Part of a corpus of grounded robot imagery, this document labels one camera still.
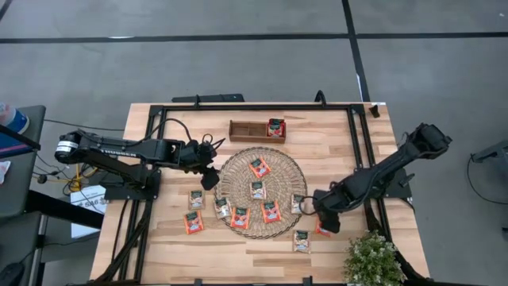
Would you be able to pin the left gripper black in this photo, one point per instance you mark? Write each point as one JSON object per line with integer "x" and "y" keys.
{"x": 196, "y": 155}

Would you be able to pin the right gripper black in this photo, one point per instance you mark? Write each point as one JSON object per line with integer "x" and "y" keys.
{"x": 331, "y": 198}

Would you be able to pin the orange tea sachet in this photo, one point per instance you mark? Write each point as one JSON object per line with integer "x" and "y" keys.
{"x": 271, "y": 211}
{"x": 240, "y": 217}
{"x": 318, "y": 229}
{"x": 260, "y": 167}
{"x": 193, "y": 222}

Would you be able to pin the beige tea sachet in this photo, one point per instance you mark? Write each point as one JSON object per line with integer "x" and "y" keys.
{"x": 301, "y": 241}
{"x": 296, "y": 203}
{"x": 197, "y": 199}
{"x": 222, "y": 207}
{"x": 257, "y": 190}

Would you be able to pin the red tea sachet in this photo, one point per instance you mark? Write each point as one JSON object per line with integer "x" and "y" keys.
{"x": 282, "y": 129}
{"x": 272, "y": 128}

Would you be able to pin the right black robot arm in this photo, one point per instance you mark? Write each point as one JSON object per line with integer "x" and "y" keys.
{"x": 389, "y": 167}

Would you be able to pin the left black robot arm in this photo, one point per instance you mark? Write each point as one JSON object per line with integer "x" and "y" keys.
{"x": 119, "y": 150}

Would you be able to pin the round woven straw placemat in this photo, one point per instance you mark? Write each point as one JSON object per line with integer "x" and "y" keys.
{"x": 238, "y": 175}

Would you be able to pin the potted plant white flowers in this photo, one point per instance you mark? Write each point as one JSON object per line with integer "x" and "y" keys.
{"x": 373, "y": 262}

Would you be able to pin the wooden three-compartment box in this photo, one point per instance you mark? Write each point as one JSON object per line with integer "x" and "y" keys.
{"x": 242, "y": 129}

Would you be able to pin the black bar device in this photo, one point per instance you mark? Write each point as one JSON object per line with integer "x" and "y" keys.
{"x": 214, "y": 98}

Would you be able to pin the dark corner clamp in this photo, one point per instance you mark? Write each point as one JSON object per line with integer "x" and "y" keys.
{"x": 374, "y": 111}

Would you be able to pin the white label sheet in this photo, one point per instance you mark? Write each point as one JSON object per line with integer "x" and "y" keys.
{"x": 89, "y": 200}

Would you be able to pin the white paper sheet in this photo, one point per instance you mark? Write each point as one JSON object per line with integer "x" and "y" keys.
{"x": 83, "y": 230}

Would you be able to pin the dark grey stand foot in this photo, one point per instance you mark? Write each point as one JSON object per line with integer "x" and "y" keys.
{"x": 490, "y": 153}

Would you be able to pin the grey side table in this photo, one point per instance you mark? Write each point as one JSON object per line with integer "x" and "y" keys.
{"x": 24, "y": 186}

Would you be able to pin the blue notebook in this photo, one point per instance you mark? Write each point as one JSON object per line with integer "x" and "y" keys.
{"x": 10, "y": 145}

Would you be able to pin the blue white bottle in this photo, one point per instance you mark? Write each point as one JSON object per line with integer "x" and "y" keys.
{"x": 12, "y": 119}

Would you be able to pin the white paper scrap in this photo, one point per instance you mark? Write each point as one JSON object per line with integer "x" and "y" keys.
{"x": 3, "y": 171}

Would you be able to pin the black computer mouse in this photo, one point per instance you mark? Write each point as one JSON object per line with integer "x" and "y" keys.
{"x": 10, "y": 274}

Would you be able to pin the black frame bracket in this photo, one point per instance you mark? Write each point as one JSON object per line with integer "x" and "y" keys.
{"x": 307, "y": 281}
{"x": 320, "y": 96}
{"x": 196, "y": 104}
{"x": 197, "y": 282}

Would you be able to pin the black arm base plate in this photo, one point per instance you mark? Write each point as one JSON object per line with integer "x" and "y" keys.
{"x": 402, "y": 191}
{"x": 115, "y": 194}

